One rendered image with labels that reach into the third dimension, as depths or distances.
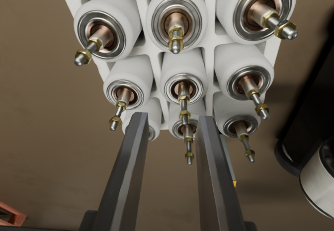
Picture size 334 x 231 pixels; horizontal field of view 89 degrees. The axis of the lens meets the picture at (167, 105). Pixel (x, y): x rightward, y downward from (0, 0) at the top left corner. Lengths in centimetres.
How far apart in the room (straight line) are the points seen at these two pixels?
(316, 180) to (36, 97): 95
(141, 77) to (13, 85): 64
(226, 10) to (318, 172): 39
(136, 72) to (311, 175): 45
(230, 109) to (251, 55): 13
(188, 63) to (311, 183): 39
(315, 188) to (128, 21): 51
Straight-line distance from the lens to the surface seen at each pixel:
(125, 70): 35
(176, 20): 27
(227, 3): 29
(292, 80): 73
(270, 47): 41
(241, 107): 40
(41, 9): 65
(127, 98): 34
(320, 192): 53
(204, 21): 28
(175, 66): 32
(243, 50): 36
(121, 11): 30
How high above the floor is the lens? 52
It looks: 49 degrees down
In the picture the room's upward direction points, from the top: 176 degrees counter-clockwise
